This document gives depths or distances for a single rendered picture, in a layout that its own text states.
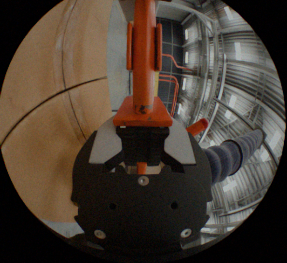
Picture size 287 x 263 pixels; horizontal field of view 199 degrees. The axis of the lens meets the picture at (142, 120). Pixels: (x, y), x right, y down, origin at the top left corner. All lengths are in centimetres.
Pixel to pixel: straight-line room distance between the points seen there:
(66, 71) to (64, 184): 19
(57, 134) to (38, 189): 9
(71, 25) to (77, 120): 19
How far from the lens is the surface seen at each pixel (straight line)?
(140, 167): 18
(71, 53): 19
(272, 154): 194
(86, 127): 21
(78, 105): 19
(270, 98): 523
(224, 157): 42
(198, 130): 16
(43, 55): 15
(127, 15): 15
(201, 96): 591
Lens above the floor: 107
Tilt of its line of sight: 1 degrees up
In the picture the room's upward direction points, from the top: 91 degrees clockwise
